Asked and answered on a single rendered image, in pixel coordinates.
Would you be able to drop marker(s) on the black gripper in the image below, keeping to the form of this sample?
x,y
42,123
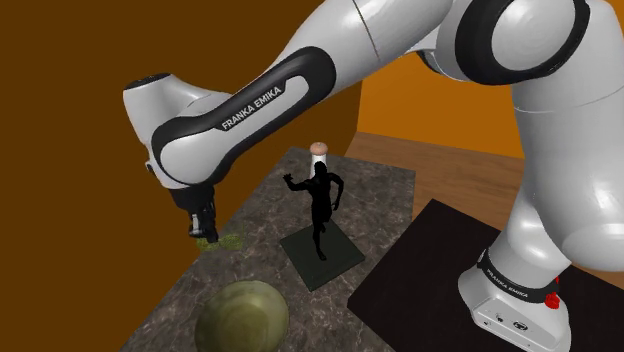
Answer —
x,y
192,199

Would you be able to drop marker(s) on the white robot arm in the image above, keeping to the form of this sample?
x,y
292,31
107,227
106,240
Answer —
x,y
560,161

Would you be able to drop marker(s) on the green mesh object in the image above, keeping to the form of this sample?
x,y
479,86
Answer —
x,y
229,241

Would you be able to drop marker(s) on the olive green round bowl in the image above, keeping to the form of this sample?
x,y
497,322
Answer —
x,y
241,319

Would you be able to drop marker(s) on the black running figure statue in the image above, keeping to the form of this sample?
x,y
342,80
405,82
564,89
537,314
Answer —
x,y
319,214

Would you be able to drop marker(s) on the white bottle with tan cap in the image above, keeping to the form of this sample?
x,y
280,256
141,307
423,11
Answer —
x,y
318,157

